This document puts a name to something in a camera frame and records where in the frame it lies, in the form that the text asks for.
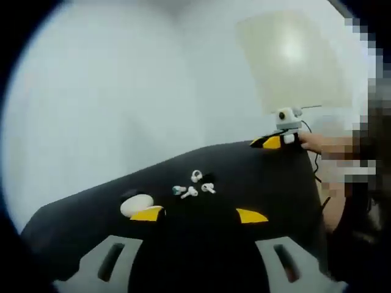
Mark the person's dark clothing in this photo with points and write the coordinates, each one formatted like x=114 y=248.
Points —
x=357 y=238

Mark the white oval charging case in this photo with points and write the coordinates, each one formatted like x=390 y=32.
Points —
x=134 y=203

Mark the white clip earphone teal tip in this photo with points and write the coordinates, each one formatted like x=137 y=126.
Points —
x=177 y=190

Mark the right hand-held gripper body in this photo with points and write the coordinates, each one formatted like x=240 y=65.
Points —
x=288 y=123

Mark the person's bare leg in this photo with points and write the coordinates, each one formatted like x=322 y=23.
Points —
x=333 y=216

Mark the beige wall panel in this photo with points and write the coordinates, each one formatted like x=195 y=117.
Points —
x=299 y=61

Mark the white stem earphone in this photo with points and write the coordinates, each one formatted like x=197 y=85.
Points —
x=192 y=191
x=207 y=186

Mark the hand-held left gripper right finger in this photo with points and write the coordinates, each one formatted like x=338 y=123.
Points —
x=308 y=265

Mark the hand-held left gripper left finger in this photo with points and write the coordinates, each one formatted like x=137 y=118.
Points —
x=88 y=268

